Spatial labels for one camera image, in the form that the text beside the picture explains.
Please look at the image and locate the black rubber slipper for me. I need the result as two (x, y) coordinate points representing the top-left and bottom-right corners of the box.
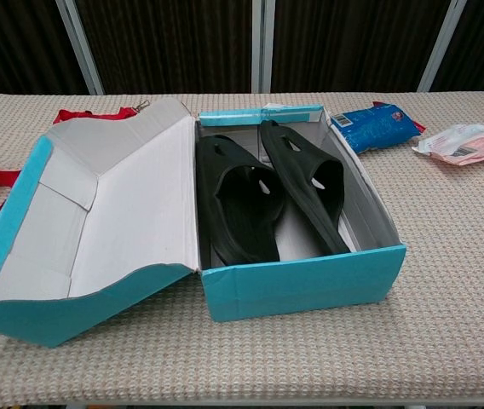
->
(260, 119), (351, 259)
(194, 134), (286, 266)

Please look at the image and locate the beige woven table cloth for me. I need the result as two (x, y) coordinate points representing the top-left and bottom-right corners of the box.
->
(0, 91), (484, 406)

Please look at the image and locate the pink white plastic packet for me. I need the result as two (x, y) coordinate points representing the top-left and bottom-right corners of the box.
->
(412, 123), (484, 166)

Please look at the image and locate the teal white cardboard shoe box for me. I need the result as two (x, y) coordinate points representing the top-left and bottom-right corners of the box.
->
(0, 98), (408, 349)

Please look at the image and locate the grey metal partition post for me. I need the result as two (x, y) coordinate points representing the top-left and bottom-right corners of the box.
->
(250, 0), (275, 94)
(416, 0), (469, 93)
(54, 0), (106, 95)

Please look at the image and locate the blue snack packet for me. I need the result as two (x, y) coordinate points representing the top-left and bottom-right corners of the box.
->
(330, 101), (426, 155)

